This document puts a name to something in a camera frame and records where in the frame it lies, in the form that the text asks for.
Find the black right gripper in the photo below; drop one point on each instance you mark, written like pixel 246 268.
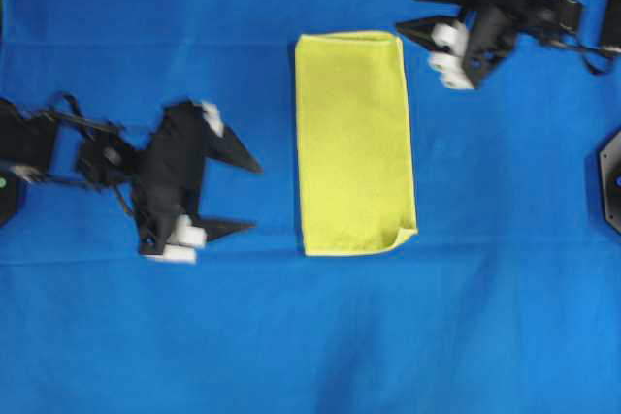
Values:
pixel 468 47

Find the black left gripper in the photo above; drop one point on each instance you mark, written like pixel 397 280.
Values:
pixel 166 185

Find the yellow-green towel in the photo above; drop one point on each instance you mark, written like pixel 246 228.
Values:
pixel 356 176

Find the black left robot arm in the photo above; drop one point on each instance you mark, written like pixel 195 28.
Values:
pixel 66 148

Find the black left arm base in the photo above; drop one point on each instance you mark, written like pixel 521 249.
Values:
pixel 13 178

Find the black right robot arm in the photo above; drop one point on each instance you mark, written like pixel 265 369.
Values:
pixel 561 21

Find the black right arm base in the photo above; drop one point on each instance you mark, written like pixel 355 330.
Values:
pixel 602 178

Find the blue table cloth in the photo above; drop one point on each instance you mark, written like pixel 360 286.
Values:
pixel 506 301

